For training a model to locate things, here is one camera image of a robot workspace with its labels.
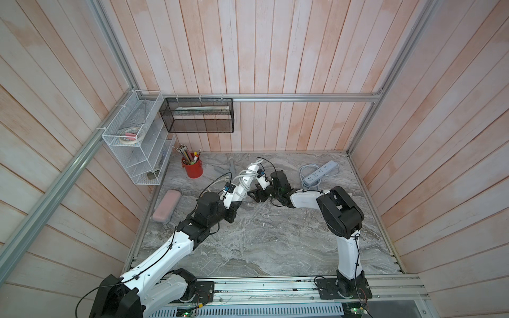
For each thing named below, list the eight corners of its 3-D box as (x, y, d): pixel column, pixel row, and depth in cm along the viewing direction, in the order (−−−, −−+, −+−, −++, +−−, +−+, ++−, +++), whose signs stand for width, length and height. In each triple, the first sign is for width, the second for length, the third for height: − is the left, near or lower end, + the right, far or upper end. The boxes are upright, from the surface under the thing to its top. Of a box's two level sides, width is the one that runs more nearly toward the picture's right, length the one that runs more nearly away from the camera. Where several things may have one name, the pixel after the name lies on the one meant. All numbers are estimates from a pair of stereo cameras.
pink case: (154, 221, 94) (151, 218, 91) (168, 191, 104) (166, 188, 102) (168, 223, 93) (166, 220, 90) (181, 193, 104) (179, 190, 101)
